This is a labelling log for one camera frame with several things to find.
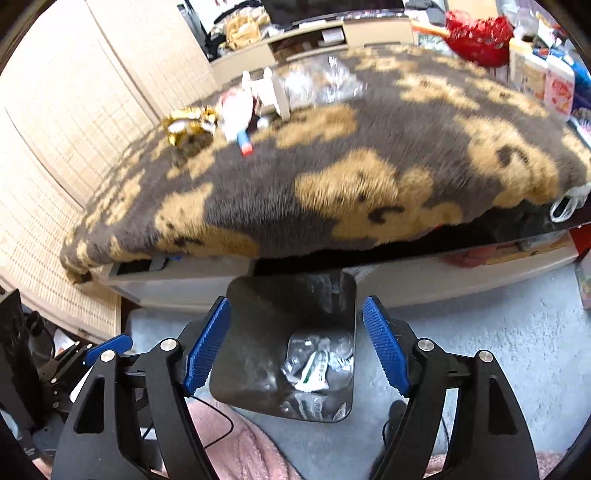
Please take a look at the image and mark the black trash bin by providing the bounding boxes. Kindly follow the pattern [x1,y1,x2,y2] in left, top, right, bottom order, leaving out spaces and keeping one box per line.
[209,272,358,423]

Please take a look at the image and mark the black cable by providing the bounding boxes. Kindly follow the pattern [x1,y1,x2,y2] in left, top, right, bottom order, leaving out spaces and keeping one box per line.
[196,396,236,450]

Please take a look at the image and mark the gold foil wrapper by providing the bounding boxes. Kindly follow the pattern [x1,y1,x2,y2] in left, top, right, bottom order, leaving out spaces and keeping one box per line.
[161,105,219,147]

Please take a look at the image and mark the red basket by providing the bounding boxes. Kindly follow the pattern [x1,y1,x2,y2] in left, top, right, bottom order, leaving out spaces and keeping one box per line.
[443,9,514,68]

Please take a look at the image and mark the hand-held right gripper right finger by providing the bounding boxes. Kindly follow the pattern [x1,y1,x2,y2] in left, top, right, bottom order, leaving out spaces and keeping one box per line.
[362,295,541,480]

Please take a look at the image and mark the clear plastic bag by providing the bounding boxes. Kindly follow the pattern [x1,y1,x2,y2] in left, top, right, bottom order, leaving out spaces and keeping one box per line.
[277,55,368,109]

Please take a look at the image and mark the white plastic bag handle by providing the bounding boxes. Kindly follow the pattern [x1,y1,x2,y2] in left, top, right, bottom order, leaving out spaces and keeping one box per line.
[549,185,591,224]

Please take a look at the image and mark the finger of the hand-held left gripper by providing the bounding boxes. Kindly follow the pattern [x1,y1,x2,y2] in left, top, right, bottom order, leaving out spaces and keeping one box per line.
[41,335,134,409]

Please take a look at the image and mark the bamboo folding screen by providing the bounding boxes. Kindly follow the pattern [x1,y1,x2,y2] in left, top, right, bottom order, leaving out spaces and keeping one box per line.
[0,0,220,342]

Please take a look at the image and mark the brown bear print blanket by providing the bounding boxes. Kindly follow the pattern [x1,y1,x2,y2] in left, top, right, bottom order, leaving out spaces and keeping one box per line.
[60,44,591,284]

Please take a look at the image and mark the pink fleece clothing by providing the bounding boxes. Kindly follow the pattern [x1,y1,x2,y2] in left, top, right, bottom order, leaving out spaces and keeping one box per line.
[185,397,568,480]

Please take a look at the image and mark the cream bottle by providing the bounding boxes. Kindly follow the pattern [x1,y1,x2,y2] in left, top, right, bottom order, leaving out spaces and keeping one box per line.
[508,39,548,100]

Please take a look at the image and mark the clear plastic packaging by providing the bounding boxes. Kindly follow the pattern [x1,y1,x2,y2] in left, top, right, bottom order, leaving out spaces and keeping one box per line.
[279,330,356,416]

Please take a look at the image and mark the red white tube blue cap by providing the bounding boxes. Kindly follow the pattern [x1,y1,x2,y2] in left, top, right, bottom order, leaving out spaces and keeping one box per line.
[217,88,257,141]

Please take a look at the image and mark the green white wrapper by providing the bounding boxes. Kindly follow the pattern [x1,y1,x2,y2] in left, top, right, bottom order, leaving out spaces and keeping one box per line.
[295,351,331,393]

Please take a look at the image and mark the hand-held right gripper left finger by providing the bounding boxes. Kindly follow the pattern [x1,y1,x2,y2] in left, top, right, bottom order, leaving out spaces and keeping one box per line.
[51,298,232,480]

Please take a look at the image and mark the beige TV cabinet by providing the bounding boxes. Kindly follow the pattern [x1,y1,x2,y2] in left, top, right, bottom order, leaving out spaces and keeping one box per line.
[210,16,414,84]

